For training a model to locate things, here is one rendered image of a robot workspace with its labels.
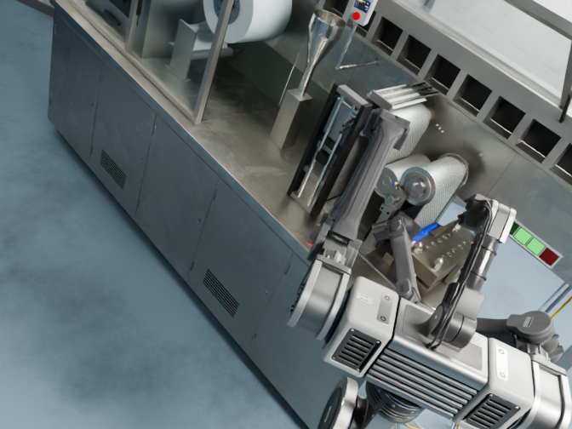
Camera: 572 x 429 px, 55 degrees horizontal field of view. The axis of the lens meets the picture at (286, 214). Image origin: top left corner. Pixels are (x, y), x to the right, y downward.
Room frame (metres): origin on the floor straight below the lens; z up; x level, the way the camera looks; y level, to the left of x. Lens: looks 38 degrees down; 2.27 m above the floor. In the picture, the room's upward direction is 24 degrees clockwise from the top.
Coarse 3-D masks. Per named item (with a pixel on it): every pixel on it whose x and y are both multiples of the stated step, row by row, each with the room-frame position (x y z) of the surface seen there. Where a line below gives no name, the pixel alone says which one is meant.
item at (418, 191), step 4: (408, 180) 1.78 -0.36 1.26; (412, 180) 1.77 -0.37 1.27; (416, 180) 1.77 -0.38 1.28; (420, 180) 1.77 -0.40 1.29; (408, 184) 1.78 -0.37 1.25; (420, 184) 1.76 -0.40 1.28; (424, 184) 1.76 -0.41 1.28; (408, 188) 1.77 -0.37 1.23; (412, 188) 1.76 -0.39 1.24; (416, 188) 1.76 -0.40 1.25; (420, 188) 1.75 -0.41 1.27; (424, 188) 1.76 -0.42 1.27; (408, 192) 1.77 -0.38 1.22; (412, 192) 1.76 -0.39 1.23; (416, 192) 1.75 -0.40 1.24; (420, 192) 1.75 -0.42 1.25; (424, 192) 1.76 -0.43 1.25; (412, 196) 1.76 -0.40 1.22; (416, 196) 1.75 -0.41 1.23
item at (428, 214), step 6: (444, 198) 1.90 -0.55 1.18; (432, 204) 1.82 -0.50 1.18; (438, 204) 1.88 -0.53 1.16; (444, 204) 1.94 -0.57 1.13; (420, 210) 1.75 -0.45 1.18; (426, 210) 1.80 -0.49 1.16; (432, 210) 1.86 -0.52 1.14; (438, 210) 1.92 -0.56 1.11; (420, 216) 1.78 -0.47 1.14; (426, 216) 1.84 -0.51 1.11; (432, 216) 1.90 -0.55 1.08; (420, 222) 1.82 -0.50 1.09; (426, 222) 1.88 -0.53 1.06; (432, 222) 1.95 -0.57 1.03
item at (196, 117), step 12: (72, 0) 2.66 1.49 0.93; (132, 0) 2.40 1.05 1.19; (228, 0) 2.09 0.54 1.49; (84, 12) 2.60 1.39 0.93; (132, 12) 2.39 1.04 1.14; (228, 12) 2.10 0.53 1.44; (96, 24) 2.54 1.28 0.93; (132, 24) 2.39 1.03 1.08; (108, 36) 2.47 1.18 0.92; (216, 36) 2.09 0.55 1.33; (120, 48) 2.42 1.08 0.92; (216, 48) 2.09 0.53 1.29; (132, 60) 2.36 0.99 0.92; (216, 60) 2.11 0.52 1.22; (144, 72) 2.30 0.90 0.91; (204, 72) 2.10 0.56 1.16; (156, 84) 2.25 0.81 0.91; (204, 84) 2.09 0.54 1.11; (168, 96) 2.20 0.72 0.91; (204, 96) 2.09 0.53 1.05; (180, 108) 2.15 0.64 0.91; (192, 120) 2.10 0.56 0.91
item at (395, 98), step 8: (400, 88) 2.06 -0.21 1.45; (408, 88) 2.11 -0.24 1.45; (424, 88) 2.16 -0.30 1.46; (376, 96) 1.92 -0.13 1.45; (384, 96) 1.97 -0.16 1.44; (392, 96) 1.96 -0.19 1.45; (400, 96) 2.00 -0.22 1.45; (408, 96) 2.06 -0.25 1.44; (416, 96) 2.05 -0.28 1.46; (424, 96) 2.09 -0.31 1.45; (376, 104) 1.91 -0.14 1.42; (384, 104) 1.90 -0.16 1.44; (392, 104) 1.89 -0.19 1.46; (400, 104) 1.95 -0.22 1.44; (408, 104) 1.99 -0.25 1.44
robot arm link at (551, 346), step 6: (552, 336) 0.97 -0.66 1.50; (558, 336) 0.97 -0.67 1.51; (516, 342) 0.97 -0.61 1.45; (522, 342) 0.97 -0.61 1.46; (528, 342) 0.96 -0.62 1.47; (546, 342) 0.96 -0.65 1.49; (552, 342) 0.97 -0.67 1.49; (558, 342) 0.99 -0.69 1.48; (546, 348) 0.96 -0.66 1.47; (552, 348) 0.97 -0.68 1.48; (558, 348) 0.97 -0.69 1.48; (552, 354) 0.96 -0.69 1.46
